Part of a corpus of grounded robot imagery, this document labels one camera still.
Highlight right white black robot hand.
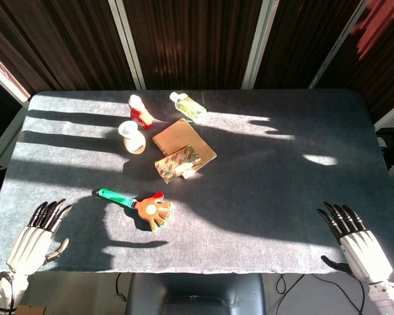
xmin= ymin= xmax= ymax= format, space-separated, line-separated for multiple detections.
xmin=317 ymin=201 xmax=394 ymax=285

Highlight red ketchup squeeze bottle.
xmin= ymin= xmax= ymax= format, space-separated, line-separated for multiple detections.
xmin=128 ymin=94 xmax=153 ymax=131

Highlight red hand clapper green handle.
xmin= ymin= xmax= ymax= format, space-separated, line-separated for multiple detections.
xmin=98 ymin=187 xmax=174 ymax=233

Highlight white frame post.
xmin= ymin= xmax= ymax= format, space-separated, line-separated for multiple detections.
xmin=0 ymin=45 xmax=31 ymax=103
xmin=308 ymin=0 xmax=371 ymax=89
xmin=374 ymin=97 xmax=394 ymax=131
xmin=107 ymin=0 xmax=147 ymax=91
xmin=241 ymin=0 xmax=279 ymax=90

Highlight grey table cloth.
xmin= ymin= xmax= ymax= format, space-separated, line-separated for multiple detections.
xmin=0 ymin=90 xmax=394 ymax=275

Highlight clear plastic bottle green label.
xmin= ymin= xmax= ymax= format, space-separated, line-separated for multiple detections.
xmin=169 ymin=91 xmax=208 ymax=124

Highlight folded paper packet red print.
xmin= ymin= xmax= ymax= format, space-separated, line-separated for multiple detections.
xmin=154 ymin=144 xmax=203 ymax=184

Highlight black cable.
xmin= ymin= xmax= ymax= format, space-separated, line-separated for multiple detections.
xmin=275 ymin=273 xmax=367 ymax=315
xmin=114 ymin=272 xmax=129 ymax=302

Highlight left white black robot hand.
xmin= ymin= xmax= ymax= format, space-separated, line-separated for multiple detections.
xmin=5 ymin=198 xmax=73 ymax=276

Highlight brown cardboard box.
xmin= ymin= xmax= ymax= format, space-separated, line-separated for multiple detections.
xmin=15 ymin=304 xmax=47 ymax=315

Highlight brown spiral notebook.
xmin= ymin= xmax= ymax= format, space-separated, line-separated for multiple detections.
xmin=152 ymin=117 xmax=217 ymax=173

